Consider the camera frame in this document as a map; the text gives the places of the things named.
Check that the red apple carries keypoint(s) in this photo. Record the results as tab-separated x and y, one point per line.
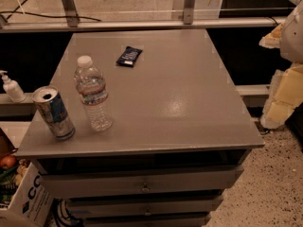
8	162

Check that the metal window frame rail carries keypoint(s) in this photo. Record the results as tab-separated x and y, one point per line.
105	15

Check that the white pump dispenser bottle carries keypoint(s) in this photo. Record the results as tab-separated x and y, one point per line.
12	88

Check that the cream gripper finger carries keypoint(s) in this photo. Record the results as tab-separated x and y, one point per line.
285	95
272	39

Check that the silver blue energy drink can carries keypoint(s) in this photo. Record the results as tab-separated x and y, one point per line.
48	102

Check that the white cardboard box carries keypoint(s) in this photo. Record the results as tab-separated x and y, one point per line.
23	200

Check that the dark blue snack packet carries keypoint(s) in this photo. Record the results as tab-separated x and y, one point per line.
129	57

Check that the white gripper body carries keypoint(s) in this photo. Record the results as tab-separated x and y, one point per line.
294	38

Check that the clear plastic water bottle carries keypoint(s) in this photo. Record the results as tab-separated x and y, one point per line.
94	97

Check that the grey drawer cabinet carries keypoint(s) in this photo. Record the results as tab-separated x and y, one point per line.
180	133

